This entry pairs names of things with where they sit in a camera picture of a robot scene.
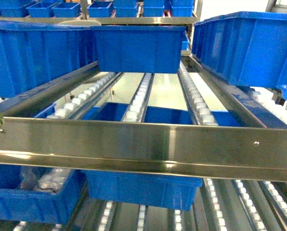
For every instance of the blue bin on rack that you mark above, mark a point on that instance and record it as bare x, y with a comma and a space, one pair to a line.
247, 49
32, 54

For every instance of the steel roller conveyor rack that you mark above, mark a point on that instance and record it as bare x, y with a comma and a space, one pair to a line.
244, 169

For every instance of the blue bin centre on rollers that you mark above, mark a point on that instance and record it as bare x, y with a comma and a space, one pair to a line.
139, 49

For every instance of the blue bin lower centre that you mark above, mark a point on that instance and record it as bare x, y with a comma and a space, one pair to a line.
171, 192

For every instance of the blue bin left on rack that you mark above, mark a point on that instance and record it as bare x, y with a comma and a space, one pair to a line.
32, 54

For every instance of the blue bin lower left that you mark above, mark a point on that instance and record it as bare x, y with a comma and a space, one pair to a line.
40, 207

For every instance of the blue bin right on rack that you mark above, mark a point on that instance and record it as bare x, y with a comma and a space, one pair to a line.
247, 49

